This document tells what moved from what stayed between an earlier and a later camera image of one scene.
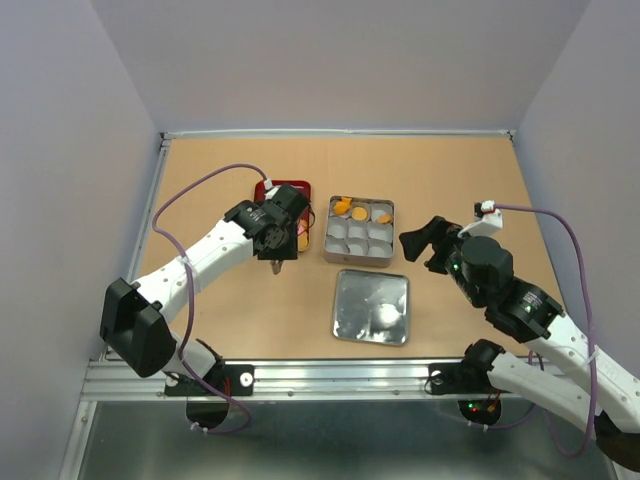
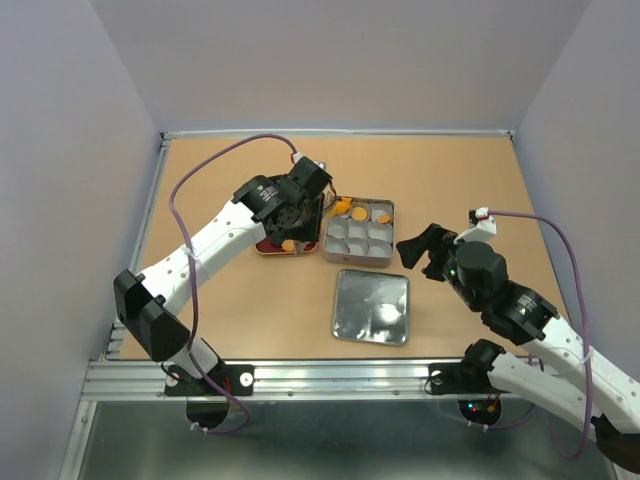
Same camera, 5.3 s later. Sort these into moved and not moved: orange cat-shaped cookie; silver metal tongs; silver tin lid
Moved: silver metal tongs
Not moved: silver tin lid; orange cat-shaped cookie
